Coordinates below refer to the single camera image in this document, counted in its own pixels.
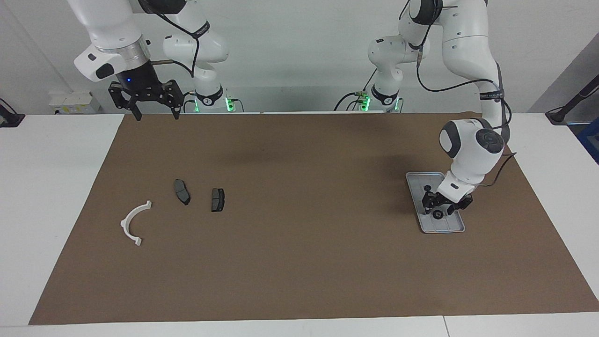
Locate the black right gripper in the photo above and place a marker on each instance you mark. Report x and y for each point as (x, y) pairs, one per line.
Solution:
(140, 89)

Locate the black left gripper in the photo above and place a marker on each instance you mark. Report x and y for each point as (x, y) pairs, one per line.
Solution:
(444, 200)

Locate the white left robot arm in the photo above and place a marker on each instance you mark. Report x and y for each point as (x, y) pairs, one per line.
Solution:
(468, 51)

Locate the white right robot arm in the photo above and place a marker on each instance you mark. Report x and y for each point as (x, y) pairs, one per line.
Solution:
(112, 28)

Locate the silver metal tray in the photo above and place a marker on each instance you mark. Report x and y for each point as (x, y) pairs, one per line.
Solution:
(447, 225)

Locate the white power box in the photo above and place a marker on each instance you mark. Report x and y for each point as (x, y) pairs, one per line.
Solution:
(75, 103)

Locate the dark grey curved brake pad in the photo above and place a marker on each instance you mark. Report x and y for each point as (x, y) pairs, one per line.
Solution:
(181, 192)

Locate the dark grey rectangular brake pad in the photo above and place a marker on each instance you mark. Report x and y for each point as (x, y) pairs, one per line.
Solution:
(217, 200)

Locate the brown table mat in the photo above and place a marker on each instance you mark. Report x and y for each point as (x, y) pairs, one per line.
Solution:
(304, 257)

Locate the blue crate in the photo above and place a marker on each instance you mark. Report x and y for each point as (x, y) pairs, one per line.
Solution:
(590, 142)

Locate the white curved plastic bracket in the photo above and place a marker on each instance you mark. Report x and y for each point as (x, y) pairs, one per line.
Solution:
(127, 223)

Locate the black clamp mount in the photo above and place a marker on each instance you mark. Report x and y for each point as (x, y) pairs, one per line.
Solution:
(10, 119)

